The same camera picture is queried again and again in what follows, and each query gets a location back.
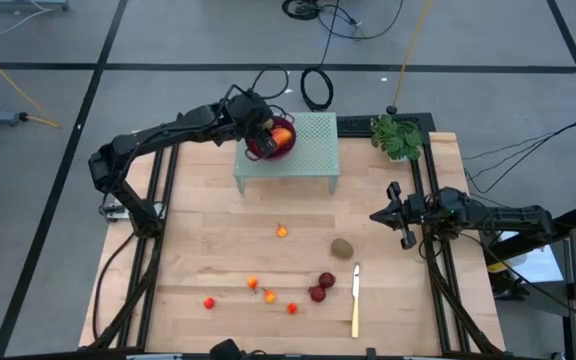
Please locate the black aluminium table frame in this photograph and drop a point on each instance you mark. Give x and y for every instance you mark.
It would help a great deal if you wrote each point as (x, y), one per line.
(363, 124)

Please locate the red orange mango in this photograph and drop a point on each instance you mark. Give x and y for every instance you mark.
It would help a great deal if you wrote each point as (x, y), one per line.
(283, 136)

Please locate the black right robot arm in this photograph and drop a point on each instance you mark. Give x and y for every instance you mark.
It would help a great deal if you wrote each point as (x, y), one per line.
(513, 217)

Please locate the white board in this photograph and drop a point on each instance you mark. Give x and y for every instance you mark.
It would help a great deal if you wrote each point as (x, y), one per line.
(538, 265)

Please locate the green potted plant white pot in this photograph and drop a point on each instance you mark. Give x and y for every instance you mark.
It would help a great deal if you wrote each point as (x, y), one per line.
(398, 140)

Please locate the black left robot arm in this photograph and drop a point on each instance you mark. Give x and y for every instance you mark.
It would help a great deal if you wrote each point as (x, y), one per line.
(168, 132)

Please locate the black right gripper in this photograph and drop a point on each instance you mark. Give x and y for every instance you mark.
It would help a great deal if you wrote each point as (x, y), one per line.
(423, 212)

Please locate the small red pepper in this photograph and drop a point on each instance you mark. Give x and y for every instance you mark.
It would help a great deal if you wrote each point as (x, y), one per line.
(292, 308)
(209, 303)

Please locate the purple plastic colander bowl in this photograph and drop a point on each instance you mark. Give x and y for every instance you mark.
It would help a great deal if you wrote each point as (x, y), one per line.
(283, 152)

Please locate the mint green perforated riser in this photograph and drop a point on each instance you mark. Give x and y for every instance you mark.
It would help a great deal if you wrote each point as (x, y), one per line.
(318, 150)

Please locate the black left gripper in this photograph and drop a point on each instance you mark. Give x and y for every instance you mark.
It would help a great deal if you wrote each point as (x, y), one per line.
(250, 112)

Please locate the dark red apple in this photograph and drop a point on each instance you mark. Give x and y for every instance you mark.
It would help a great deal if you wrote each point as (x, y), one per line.
(326, 280)

